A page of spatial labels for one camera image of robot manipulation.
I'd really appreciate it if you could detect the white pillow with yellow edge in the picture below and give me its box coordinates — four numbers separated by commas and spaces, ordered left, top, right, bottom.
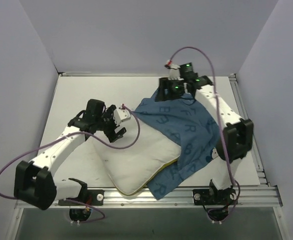
88, 121, 181, 196

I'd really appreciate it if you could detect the blue cartoon print pillowcase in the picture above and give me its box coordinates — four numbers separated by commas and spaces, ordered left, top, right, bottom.
134, 93, 220, 200

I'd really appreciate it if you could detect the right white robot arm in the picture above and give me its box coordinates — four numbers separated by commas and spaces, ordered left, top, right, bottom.
155, 60, 254, 205

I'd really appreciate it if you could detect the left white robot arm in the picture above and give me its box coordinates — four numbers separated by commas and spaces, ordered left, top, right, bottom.
13, 99, 131, 210

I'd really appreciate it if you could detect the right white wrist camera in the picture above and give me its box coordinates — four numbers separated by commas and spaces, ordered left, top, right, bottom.
166, 63, 181, 80

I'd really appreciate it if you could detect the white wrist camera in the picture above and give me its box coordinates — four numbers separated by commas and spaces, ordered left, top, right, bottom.
166, 63, 181, 80
113, 108, 131, 126

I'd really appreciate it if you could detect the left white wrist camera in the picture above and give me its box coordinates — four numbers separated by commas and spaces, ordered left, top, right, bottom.
113, 108, 131, 126

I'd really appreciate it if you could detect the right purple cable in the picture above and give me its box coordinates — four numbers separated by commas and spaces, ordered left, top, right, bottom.
167, 46, 241, 223

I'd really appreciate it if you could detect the purple cable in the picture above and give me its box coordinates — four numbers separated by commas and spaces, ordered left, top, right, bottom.
167, 46, 241, 223
0, 104, 141, 224

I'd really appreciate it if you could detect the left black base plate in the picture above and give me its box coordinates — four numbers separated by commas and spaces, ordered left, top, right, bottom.
58, 189, 105, 207

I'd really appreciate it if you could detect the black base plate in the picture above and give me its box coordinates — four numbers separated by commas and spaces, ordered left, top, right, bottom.
58, 189, 105, 207
192, 188, 237, 206

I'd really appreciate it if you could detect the aluminium back rail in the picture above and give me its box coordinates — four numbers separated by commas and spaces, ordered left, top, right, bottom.
59, 72, 93, 77

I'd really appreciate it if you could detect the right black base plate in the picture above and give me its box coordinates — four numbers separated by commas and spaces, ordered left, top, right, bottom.
192, 188, 237, 206

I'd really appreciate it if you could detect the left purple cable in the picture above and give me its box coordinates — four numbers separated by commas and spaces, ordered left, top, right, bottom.
0, 104, 141, 224

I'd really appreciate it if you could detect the aluminium front rail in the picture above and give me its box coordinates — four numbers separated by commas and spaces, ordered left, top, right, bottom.
14, 186, 284, 210

